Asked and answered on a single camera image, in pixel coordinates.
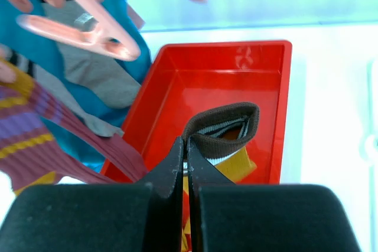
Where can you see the red plastic bin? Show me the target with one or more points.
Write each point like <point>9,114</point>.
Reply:
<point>187,79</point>

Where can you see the purple sock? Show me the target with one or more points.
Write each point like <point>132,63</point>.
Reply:
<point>72,136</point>
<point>30,154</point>

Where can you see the teal shirt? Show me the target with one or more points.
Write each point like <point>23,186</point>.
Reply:
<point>45,53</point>

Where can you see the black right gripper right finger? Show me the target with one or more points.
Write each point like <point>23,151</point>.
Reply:
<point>291,217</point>

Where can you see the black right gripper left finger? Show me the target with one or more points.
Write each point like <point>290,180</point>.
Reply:
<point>144,216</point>

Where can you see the pink skirt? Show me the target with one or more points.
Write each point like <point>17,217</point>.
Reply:
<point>135,17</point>

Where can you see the yellow brown striped sock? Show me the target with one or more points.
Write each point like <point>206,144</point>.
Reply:
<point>221,135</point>
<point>186,229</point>

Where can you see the silver clothes rack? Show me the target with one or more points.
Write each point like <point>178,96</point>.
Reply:
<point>368,147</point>

